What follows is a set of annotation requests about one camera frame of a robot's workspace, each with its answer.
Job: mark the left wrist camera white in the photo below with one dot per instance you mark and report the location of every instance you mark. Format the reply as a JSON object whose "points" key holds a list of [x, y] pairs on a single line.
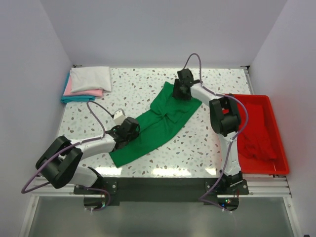
{"points": [[119, 117]]}

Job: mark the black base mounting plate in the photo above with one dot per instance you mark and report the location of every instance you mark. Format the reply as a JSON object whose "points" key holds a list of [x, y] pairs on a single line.
{"points": [[160, 190]]}

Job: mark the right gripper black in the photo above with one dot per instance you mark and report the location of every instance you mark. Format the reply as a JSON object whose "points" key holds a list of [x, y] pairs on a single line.
{"points": [[181, 91]]}

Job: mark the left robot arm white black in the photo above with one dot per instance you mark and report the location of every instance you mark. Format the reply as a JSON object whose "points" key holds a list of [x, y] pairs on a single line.
{"points": [[60, 163]]}

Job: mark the red plastic bin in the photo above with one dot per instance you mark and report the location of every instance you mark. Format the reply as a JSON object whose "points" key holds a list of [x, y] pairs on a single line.
{"points": [[279, 166]]}

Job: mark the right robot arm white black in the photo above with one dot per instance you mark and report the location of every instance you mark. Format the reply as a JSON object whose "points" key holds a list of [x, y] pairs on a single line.
{"points": [[225, 120]]}

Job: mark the folded pink t shirt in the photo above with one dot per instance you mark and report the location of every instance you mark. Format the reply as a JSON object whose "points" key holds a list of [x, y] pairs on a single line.
{"points": [[68, 88]]}

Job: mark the red t shirt in bin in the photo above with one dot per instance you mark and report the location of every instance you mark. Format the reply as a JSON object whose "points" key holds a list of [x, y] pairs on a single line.
{"points": [[254, 142]]}

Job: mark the folded white t shirt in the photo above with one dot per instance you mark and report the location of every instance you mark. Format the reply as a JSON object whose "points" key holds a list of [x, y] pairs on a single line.
{"points": [[90, 78]]}

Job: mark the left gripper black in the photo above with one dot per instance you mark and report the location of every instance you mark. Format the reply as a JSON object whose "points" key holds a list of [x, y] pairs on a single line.
{"points": [[135, 127]]}

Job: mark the folded teal t shirt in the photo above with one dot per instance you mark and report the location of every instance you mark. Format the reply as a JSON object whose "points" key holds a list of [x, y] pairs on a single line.
{"points": [[74, 98]]}

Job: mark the green t shirt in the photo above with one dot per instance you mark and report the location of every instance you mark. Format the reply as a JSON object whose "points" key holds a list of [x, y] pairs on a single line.
{"points": [[165, 118]]}

